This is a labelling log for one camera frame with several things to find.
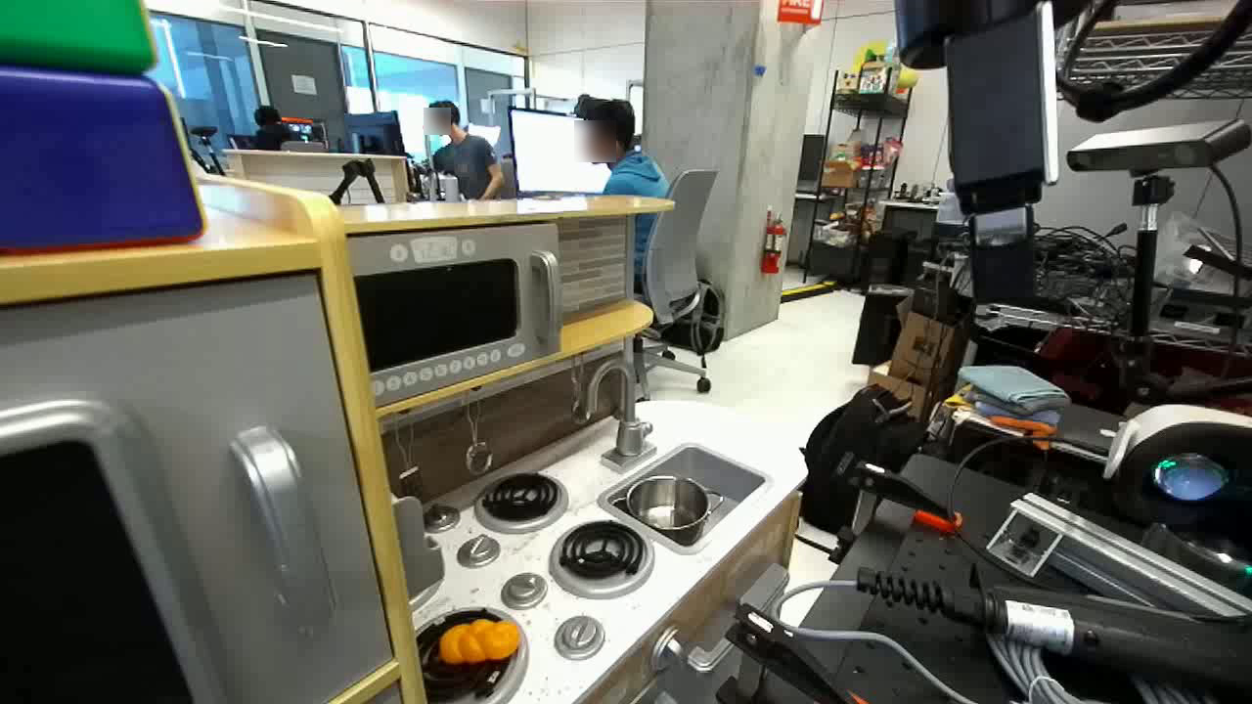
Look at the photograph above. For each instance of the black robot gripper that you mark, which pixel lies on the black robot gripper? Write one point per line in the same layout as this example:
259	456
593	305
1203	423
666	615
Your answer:
998	118

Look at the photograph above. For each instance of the orange toy food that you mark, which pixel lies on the orange toy food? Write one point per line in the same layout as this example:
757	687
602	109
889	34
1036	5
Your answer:
479	644

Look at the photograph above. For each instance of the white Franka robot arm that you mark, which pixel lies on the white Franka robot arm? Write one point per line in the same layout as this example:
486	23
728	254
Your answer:
1151	434

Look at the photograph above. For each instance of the grey toy sink basin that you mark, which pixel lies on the grey toy sink basin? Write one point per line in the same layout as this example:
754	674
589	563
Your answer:
733	475

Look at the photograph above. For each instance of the steel pot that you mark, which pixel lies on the steel pot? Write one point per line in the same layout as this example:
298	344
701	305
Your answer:
666	500

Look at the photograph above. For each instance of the cardboard box with black print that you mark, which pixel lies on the cardboard box with black print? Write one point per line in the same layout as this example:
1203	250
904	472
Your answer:
926	344

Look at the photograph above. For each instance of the folded blue cloth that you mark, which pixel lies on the folded blue cloth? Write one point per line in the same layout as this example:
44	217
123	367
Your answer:
1010	389

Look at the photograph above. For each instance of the black storage shelf rack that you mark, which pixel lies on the black storage shelf rack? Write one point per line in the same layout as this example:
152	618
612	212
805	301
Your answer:
861	168

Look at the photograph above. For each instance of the red fire extinguisher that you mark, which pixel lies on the red fire extinguisher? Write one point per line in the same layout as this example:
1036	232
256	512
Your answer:
774	242

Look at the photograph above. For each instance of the black backpack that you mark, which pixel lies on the black backpack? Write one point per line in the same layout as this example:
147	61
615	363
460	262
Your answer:
847	456

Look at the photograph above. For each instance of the wooden toy kitchen unit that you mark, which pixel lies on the wooden toy kitchen unit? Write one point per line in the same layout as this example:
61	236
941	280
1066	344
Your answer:
728	431

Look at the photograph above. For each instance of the grey office chair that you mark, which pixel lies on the grey office chair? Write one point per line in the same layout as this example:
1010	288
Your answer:
680	249

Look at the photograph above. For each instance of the person in blue shirt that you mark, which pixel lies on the person in blue shirt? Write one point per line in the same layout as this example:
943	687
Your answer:
637	177

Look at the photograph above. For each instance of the grey toy faucet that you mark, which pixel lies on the grey toy faucet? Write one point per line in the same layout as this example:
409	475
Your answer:
633	434

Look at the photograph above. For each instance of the black bar clamp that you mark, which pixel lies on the black bar clamp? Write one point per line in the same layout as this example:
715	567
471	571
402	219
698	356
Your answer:
786	649

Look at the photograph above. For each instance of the white whiteboard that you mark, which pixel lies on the white whiteboard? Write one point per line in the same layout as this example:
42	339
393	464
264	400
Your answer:
548	156

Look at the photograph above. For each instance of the round grey oven knob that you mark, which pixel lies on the round grey oven knob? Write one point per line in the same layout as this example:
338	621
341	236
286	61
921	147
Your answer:
666	644

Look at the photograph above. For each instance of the person in dark shirt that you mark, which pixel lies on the person in dark shirt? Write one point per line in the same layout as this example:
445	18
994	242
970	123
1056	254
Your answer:
463	161

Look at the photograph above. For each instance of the hanging metal hook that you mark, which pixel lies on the hanging metal hook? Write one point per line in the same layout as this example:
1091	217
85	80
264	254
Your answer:
404	464
479	449

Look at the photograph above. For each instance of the grey toy microwave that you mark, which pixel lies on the grey toy microwave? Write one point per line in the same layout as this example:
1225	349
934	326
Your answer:
445	315

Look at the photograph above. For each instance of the grey stove knob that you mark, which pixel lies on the grey stove knob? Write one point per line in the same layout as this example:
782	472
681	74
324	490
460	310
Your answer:
479	547
526	586
439	516
581	633

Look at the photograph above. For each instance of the black tripod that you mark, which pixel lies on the black tripod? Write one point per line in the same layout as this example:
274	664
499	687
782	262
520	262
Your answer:
353	177

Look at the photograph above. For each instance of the light wooden desk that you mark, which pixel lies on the light wooden desk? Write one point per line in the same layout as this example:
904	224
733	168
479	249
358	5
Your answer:
298	168

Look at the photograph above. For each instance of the dark seated background person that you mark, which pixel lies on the dark seated background person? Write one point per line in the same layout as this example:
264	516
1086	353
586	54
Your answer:
270	126

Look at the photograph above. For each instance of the grey cabinet door with window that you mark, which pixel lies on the grey cabinet door with window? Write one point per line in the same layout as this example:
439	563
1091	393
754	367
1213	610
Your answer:
259	378

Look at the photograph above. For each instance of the blue storage bin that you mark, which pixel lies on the blue storage bin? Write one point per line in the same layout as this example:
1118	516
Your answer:
91	156

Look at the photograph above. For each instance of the green storage bin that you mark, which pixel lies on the green storage bin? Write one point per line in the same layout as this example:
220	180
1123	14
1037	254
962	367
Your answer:
66	34

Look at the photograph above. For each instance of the black camera stand pole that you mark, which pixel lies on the black camera stand pole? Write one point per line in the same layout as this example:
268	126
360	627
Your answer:
1148	249

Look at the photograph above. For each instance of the grey corner bracket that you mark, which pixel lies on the grey corner bracket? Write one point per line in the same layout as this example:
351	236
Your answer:
1030	539

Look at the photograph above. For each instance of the aluminium extrusion rail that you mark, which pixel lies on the aluminium extrusion rail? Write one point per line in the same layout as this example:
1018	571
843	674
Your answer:
1108	547

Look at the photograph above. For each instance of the red wall sign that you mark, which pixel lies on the red wall sign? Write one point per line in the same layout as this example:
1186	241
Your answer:
799	7

